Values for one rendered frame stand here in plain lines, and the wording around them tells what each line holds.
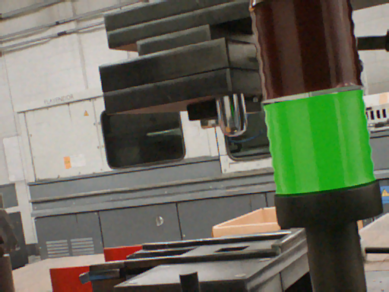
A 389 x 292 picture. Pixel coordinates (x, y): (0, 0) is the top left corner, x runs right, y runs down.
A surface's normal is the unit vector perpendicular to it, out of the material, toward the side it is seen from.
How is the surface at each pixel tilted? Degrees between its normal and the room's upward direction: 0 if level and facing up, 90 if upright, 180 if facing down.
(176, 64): 90
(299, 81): 104
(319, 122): 76
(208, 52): 90
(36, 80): 90
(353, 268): 90
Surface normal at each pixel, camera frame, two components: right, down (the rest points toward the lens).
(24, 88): -0.47, 0.12
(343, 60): 0.54, 0.21
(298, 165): -0.52, 0.37
